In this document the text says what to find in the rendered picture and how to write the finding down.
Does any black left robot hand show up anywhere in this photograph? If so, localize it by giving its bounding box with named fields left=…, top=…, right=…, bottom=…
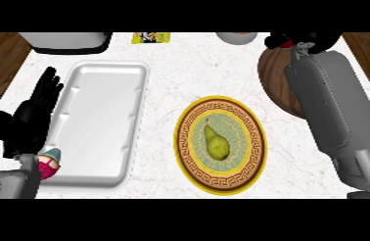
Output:
left=0, top=66, right=64, bottom=160

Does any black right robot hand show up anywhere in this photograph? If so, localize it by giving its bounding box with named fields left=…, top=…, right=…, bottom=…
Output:
left=262, top=31, right=343, bottom=55

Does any brown wooden bowl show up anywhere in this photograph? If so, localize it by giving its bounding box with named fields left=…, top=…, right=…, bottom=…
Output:
left=256, top=47, right=306, bottom=119

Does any patterned yellow-rimmed plate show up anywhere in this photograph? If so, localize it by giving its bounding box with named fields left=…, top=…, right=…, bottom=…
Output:
left=173, top=95, right=266, bottom=197

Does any white rectangular tray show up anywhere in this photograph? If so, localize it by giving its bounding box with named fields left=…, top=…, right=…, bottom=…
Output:
left=38, top=60, right=151, bottom=189

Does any grey round container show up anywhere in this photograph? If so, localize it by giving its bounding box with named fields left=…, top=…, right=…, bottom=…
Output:
left=213, top=31, right=259, bottom=46

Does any grey and black appliance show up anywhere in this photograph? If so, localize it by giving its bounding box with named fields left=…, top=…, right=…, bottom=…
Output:
left=17, top=31, right=113, bottom=55

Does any yellow printed box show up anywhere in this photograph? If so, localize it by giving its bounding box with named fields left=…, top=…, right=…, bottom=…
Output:
left=131, top=31, right=172, bottom=45

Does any green pear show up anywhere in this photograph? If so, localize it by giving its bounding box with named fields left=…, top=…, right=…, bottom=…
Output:
left=201, top=118, right=231, bottom=162

